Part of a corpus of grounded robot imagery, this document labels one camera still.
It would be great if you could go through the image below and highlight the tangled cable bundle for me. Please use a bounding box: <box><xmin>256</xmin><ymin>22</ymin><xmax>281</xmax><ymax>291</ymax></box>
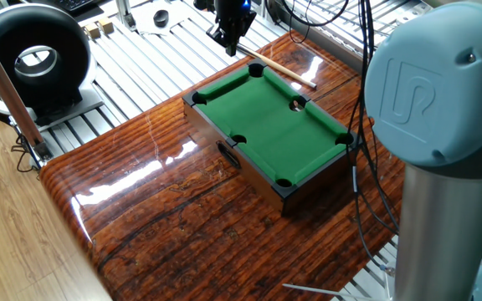
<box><xmin>9</xmin><ymin>133</ymin><xmax>41</xmax><ymax>175</ymax></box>

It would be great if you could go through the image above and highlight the mini green felt pool table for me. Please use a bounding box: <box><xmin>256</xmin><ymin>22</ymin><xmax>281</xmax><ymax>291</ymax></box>
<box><xmin>182</xmin><ymin>57</ymin><xmax>362</xmax><ymax>217</ymax></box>

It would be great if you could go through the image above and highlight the wooden pool cue black handle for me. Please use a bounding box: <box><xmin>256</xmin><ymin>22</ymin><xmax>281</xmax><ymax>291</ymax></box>
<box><xmin>236</xmin><ymin>43</ymin><xmax>318</xmax><ymax>90</ymax></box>

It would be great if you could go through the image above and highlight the aluminium upright bracket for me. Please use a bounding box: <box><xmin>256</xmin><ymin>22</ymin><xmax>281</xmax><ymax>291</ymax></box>
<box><xmin>114</xmin><ymin>0</ymin><xmax>138</xmax><ymax>33</ymax></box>

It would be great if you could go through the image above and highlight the small black round cap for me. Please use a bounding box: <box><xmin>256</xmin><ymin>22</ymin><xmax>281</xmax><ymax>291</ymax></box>
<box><xmin>153</xmin><ymin>9</ymin><xmax>170</xmax><ymax>28</ymax></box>

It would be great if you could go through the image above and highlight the cable with metal plug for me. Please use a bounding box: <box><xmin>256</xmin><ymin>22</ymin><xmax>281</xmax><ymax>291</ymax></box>
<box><xmin>348</xmin><ymin>0</ymin><xmax>397</xmax><ymax>276</ymax></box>

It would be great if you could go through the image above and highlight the black wrist module cable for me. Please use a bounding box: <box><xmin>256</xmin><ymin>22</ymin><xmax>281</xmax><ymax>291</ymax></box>
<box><xmin>280</xmin><ymin>0</ymin><xmax>351</xmax><ymax>44</ymax></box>

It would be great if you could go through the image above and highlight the white paper sheet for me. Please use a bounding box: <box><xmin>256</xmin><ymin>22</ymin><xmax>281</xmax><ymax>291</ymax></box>
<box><xmin>131</xmin><ymin>0</ymin><xmax>196</xmax><ymax>37</ymax></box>

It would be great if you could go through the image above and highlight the white cable tie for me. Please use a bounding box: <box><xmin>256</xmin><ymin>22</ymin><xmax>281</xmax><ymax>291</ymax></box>
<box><xmin>282</xmin><ymin>282</ymin><xmax>351</xmax><ymax>297</ymax></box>

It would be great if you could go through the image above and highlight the black cable with white label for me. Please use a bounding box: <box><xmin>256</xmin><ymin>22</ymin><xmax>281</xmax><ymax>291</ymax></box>
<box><xmin>344</xmin><ymin>0</ymin><xmax>401</xmax><ymax>235</ymax></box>

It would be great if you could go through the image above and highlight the black keyboard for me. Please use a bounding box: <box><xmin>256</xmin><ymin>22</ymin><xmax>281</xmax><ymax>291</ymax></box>
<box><xmin>50</xmin><ymin>0</ymin><xmax>95</xmax><ymax>13</ymax></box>

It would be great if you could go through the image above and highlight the silver perforated mounting plate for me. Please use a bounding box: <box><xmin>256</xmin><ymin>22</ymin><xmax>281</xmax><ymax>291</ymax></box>
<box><xmin>395</xmin><ymin>0</ymin><xmax>433</xmax><ymax>18</ymax></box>

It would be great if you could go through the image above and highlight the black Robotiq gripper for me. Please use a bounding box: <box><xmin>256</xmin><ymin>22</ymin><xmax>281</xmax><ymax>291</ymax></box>
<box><xmin>206</xmin><ymin>0</ymin><xmax>259</xmax><ymax>58</ymax></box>

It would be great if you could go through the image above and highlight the small black device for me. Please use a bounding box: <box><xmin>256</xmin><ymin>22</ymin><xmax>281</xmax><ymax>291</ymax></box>
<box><xmin>192</xmin><ymin>0</ymin><xmax>217</xmax><ymax>12</ymax></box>

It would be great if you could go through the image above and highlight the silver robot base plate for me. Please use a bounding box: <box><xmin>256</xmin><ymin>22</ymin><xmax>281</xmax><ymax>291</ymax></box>
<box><xmin>381</xmin><ymin>261</ymin><xmax>397</xmax><ymax>300</ymax></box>

